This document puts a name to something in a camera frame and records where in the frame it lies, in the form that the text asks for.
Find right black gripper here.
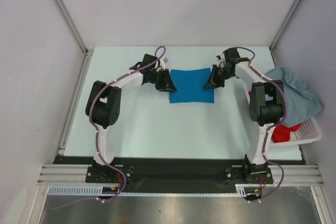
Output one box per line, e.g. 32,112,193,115
203,65,234,90

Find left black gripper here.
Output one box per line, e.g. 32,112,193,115
150,69,177,93

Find blue t shirt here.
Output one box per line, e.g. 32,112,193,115
169,68,215,103

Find grey t shirt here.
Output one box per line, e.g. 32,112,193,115
266,66,323,127

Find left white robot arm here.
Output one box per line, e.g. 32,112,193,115
85,54,177,182

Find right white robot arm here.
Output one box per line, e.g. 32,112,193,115
204,47,287,184

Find red t shirt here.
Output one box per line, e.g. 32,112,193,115
248,90,301,143

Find white plastic basket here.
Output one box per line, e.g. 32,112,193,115
245,84,323,148

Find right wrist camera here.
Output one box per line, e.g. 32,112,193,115
216,55,225,68

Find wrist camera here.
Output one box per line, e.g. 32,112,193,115
158,57,168,69
216,55,225,68

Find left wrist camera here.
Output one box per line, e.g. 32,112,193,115
158,57,168,69

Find left aluminium frame post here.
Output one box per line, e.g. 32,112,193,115
52,0,93,55

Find aluminium frame post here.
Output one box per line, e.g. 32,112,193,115
269,0,303,53
52,0,93,55

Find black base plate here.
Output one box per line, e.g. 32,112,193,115
53,156,304,194

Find right aluminium frame post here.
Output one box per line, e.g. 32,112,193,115
269,0,303,53

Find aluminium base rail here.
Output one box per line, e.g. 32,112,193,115
37,164,324,187

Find white slotted cable duct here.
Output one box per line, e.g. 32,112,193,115
48,184,260,197

